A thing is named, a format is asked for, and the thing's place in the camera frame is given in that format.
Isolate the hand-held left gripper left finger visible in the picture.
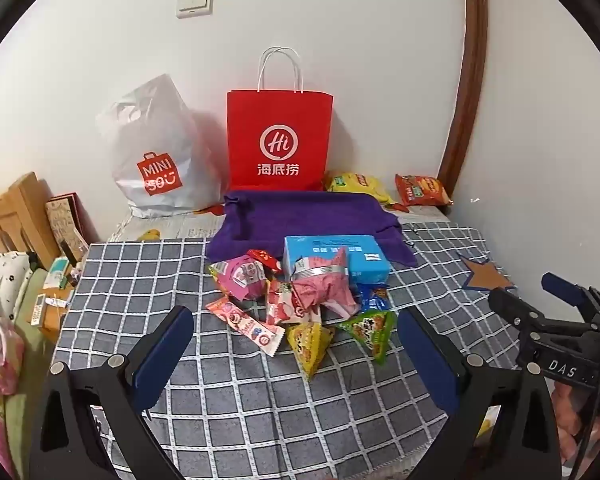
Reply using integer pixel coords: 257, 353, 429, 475
28, 306, 195, 480

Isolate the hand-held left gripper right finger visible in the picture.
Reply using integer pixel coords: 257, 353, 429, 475
399, 306, 563, 480

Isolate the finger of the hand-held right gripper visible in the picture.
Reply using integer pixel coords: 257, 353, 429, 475
541, 272, 600, 324
488, 287, 600, 335

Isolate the green triangular snack packet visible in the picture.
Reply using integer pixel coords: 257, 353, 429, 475
336, 310, 398, 365

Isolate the small blue snack packet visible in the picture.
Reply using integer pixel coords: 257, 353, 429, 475
355, 282, 391, 316

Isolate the long pink cartoon snack packet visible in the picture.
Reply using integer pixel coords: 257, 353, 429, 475
205, 297, 286, 358

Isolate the yellow triangular snack packet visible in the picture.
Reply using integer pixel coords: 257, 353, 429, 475
286, 321, 336, 380

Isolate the white red jelly packet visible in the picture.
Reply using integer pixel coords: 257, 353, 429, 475
265, 280, 323, 326

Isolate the pink snack wrapper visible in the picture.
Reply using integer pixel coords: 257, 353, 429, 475
291, 249, 358, 318

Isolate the person's right hand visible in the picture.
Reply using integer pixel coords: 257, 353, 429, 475
554, 390, 600, 453

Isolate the grey checkered cloth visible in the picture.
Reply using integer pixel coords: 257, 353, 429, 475
50, 227, 523, 480

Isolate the blue tissue pack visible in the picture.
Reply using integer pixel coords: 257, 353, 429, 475
283, 234, 392, 286

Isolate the cardboard box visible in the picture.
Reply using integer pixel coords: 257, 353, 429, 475
30, 287, 75, 343

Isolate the small white green box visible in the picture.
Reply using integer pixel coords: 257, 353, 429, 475
47, 256, 73, 291

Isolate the red candy packet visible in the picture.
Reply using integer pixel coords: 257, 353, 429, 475
246, 249, 284, 275

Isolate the orange chips bag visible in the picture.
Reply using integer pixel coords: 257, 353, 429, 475
395, 174, 453, 207

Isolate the light green blanket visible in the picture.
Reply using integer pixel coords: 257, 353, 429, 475
2, 267, 56, 480

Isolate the brown patterned box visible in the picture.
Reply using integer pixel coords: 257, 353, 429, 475
45, 191, 91, 266

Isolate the purple towel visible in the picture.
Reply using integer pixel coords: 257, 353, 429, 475
206, 191, 420, 277

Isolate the white dotted cloth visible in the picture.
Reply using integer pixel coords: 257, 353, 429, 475
0, 250, 33, 321

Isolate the yellow chips bag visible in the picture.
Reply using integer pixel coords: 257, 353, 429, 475
325, 171, 410, 212

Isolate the wooden headboard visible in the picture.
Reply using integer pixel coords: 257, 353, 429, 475
0, 171, 61, 271

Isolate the white plastic shopping bag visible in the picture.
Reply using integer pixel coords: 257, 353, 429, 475
96, 74, 228, 219

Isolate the red paper bag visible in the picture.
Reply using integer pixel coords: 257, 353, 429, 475
226, 46, 334, 193

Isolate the brown wooden door frame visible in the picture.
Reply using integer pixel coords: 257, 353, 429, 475
437, 0, 488, 191

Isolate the white light switch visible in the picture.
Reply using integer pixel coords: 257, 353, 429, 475
176, 0, 214, 20

